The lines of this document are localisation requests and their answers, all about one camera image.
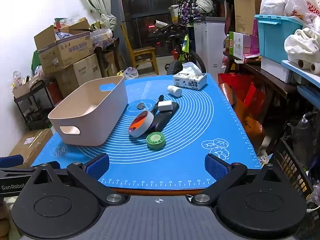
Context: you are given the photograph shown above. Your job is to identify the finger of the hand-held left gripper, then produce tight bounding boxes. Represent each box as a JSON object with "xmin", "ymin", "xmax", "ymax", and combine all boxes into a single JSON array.
[
  {"xmin": 0, "ymin": 160, "xmax": 62, "ymax": 178},
  {"xmin": 0, "ymin": 154, "xmax": 25, "ymax": 167}
]

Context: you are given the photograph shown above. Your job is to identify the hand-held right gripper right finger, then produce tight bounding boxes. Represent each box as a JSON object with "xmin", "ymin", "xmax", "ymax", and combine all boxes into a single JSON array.
[{"xmin": 191, "ymin": 153, "xmax": 293, "ymax": 207}]

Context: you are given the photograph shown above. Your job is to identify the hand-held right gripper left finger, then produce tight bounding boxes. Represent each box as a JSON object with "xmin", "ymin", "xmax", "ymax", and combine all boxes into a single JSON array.
[{"xmin": 22, "ymin": 153, "xmax": 125, "ymax": 207}]

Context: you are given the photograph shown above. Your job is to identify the beige plastic storage basket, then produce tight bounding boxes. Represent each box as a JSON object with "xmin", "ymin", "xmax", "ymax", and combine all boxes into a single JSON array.
[{"xmin": 47, "ymin": 75, "xmax": 128, "ymax": 147}]

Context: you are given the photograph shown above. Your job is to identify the green round ointment tin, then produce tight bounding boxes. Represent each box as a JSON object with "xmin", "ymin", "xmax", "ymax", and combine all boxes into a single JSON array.
[{"xmin": 146, "ymin": 132, "xmax": 166, "ymax": 150}]

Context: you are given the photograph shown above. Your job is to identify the white tape roll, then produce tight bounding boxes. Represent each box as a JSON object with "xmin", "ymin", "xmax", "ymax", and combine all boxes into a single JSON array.
[{"xmin": 128, "ymin": 110, "xmax": 155, "ymax": 138}]

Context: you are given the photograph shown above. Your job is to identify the black curved handle object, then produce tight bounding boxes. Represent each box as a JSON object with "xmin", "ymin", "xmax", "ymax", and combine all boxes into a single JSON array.
[{"xmin": 150, "ymin": 102, "xmax": 180, "ymax": 132}]

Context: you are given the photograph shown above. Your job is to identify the white charger plug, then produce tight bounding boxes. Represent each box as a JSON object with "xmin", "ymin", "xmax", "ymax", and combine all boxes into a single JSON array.
[{"xmin": 157, "ymin": 100, "xmax": 173, "ymax": 112}]

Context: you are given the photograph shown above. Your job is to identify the person's left hand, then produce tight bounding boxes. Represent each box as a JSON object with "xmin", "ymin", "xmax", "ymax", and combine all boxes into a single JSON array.
[{"xmin": 0, "ymin": 199, "xmax": 11, "ymax": 238}]

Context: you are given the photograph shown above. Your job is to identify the flat cardboard box with label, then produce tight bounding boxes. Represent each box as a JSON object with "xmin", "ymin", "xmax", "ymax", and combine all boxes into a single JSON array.
[{"xmin": 9, "ymin": 129, "xmax": 53, "ymax": 167}]

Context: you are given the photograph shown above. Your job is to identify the blue silicone baking mat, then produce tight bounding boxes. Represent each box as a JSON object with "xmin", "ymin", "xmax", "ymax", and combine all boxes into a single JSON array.
[{"xmin": 31, "ymin": 73, "xmax": 262, "ymax": 188}]

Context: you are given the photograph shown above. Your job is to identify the black shelf cart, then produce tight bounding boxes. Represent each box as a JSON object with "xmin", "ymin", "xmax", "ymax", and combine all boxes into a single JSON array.
[{"xmin": 14, "ymin": 80, "xmax": 63, "ymax": 130}]

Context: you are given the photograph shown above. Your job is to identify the red black appliance box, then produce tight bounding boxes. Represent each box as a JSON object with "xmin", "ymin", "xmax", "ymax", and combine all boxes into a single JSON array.
[{"xmin": 47, "ymin": 82, "xmax": 63, "ymax": 105}]

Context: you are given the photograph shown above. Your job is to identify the tan cardboard box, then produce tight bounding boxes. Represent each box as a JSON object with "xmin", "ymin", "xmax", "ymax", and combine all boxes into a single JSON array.
[{"xmin": 12, "ymin": 76, "xmax": 40, "ymax": 99}]

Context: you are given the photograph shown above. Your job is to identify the red paper bags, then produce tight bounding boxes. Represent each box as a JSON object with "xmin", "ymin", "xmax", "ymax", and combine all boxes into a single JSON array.
[{"xmin": 217, "ymin": 73, "xmax": 266, "ymax": 140}]

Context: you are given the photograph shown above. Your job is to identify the black plastic crate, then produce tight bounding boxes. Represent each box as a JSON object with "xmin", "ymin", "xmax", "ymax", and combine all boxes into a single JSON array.
[{"xmin": 274, "ymin": 137, "xmax": 314, "ymax": 205}]

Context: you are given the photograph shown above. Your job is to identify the clear feeding bottle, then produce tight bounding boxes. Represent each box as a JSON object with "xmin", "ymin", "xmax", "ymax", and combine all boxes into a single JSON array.
[{"xmin": 13, "ymin": 70, "xmax": 23, "ymax": 87}]

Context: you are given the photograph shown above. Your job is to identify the small white pill bottle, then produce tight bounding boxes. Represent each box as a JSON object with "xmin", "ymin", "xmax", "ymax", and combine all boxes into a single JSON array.
[{"xmin": 167, "ymin": 85, "xmax": 182, "ymax": 97}]

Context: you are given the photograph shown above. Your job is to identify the black pen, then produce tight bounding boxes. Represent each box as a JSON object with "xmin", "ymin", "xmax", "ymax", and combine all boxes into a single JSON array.
[{"xmin": 150, "ymin": 94, "xmax": 164, "ymax": 113}]

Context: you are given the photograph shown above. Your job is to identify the white tissue pack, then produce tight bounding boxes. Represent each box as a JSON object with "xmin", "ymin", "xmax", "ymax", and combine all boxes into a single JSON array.
[{"xmin": 173, "ymin": 62, "xmax": 207, "ymax": 90}]

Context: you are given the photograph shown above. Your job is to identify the tall taped cardboard box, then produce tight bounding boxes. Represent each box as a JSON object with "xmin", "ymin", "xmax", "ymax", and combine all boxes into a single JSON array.
[{"xmin": 54, "ymin": 54, "xmax": 102, "ymax": 98}]

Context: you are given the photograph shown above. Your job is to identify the black plastic bag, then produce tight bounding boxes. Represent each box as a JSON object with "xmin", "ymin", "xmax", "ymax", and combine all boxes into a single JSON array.
[{"xmin": 291, "ymin": 110, "xmax": 320, "ymax": 165}]

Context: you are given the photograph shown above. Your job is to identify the dark wooden side table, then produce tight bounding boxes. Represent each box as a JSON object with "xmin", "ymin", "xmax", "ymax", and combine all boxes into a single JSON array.
[{"xmin": 222, "ymin": 51, "xmax": 298, "ymax": 145}]

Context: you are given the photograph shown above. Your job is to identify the clear plastic bag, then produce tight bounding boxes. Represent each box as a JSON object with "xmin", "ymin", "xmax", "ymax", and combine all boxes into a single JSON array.
[{"xmin": 123, "ymin": 67, "xmax": 139, "ymax": 80}]

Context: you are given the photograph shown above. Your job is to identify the green bag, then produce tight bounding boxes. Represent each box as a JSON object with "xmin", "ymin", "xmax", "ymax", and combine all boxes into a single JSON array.
[{"xmin": 31, "ymin": 51, "xmax": 40, "ymax": 75}]

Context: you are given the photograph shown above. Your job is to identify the open printed cardboard box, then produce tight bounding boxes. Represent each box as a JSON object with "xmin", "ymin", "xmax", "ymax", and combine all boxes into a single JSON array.
[{"xmin": 34, "ymin": 17, "xmax": 94, "ymax": 75}]

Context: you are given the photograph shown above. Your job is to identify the white foam box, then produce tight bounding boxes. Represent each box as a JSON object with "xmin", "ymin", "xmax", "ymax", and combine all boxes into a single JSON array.
[{"xmin": 261, "ymin": 56, "xmax": 293, "ymax": 83}]

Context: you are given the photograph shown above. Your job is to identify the small dark table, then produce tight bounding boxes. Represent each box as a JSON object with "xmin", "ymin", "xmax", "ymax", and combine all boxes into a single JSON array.
[{"xmin": 94, "ymin": 37, "xmax": 123, "ymax": 78}]

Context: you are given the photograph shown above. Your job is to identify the wooden chair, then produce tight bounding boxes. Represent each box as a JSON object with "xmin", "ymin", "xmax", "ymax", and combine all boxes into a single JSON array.
[{"xmin": 121, "ymin": 22, "xmax": 160, "ymax": 75}]

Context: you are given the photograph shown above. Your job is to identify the green black bicycle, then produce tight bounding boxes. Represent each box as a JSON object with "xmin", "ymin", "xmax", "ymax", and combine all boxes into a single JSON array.
[{"xmin": 165, "ymin": 21, "xmax": 207, "ymax": 75}]

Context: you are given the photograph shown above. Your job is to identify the light blue shelf board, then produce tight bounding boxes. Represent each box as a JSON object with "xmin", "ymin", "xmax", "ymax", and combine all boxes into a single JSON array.
[{"xmin": 282, "ymin": 60, "xmax": 320, "ymax": 88}]

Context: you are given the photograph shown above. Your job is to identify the white chest freezer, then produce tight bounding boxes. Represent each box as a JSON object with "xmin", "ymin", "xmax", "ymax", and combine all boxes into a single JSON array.
[{"xmin": 194, "ymin": 17, "xmax": 227, "ymax": 75}]

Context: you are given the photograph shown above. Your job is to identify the green white carton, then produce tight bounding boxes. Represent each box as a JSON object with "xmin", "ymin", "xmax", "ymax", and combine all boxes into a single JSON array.
[{"xmin": 229, "ymin": 31, "xmax": 253, "ymax": 57}]

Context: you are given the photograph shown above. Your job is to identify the pack of water bottles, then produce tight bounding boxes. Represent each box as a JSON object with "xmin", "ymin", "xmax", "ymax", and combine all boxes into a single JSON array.
[{"xmin": 90, "ymin": 29, "xmax": 113, "ymax": 43}]

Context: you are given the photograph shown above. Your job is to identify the pink plastic packet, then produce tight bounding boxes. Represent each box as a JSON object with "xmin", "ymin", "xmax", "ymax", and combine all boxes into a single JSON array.
[{"xmin": 251, "ymin": 19, "xmax": 260, "ymax": 55}]

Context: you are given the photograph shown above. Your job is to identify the white paper rolls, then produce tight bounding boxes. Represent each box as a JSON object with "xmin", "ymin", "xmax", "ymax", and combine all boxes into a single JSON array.
[{"xmin": 297, "ymin": 59, "xmax": 320, "ymax": 74}]

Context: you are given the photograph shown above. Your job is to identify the light blue storage bin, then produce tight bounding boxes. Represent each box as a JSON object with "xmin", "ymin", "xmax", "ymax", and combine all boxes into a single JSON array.
[{"xmin": 254, "ymin": 14, "xmax": 304, "ymax": 64}]

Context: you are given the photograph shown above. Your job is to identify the white crumpled cloth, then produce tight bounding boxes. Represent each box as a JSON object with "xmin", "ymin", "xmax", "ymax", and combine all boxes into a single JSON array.
[{"xmin": 284, "ymin": 27, "xmax": 320, "ymax": 63}]

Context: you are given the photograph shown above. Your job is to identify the purple floral cloth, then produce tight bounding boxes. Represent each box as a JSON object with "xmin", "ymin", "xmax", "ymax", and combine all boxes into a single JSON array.
[{"xmin": 178, "ymin": 0, "xmax": 200, "ymax": 26}]

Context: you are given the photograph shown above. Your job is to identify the brown cardboard sheet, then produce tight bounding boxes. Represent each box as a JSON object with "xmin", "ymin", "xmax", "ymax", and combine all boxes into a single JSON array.
[{"xmin": 233, "ymin": 0, "xmax": 264, "ymax": 35}]

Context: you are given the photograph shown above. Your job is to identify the glass balcony door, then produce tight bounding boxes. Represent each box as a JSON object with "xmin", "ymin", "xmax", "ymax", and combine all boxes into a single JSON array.
[{"xmin": 130, "ymin": 0, "xmax": 181, "ymax": 58}]

